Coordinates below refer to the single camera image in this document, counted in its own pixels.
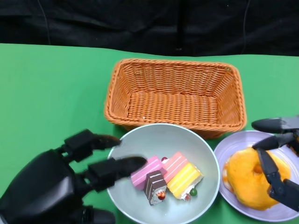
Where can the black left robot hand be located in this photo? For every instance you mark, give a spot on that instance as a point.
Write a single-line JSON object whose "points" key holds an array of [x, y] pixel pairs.
{"points": [[42, 186]]}

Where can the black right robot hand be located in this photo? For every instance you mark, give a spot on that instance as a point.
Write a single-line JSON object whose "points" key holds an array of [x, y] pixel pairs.
{"points": [[285, 191]]}

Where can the pink and yellow cake slice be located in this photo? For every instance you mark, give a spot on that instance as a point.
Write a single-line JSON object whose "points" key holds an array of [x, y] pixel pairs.
{"points": [[184, 177]]}

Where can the chocolate cake slice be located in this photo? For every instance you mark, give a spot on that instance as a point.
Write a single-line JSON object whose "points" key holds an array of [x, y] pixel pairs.
{"points": [[154, 184]]}

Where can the pale green bowl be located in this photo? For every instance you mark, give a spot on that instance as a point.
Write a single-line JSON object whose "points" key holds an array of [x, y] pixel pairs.
{"points": [[161, 140]]}

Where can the lavender plate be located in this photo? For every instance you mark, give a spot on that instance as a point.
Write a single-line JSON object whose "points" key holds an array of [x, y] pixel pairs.
{"points": [[233, 144]]}

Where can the orange wicker basket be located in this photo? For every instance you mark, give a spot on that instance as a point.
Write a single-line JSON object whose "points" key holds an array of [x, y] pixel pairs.
{"points": [[172, 102]]}

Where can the green tablecloth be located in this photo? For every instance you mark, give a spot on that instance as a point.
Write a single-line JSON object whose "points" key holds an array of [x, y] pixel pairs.
{"points": [[46, 81]]}

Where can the black backdrop cloth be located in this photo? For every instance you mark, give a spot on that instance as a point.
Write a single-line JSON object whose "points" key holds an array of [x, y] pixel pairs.
{"points": [[116, 23]]}

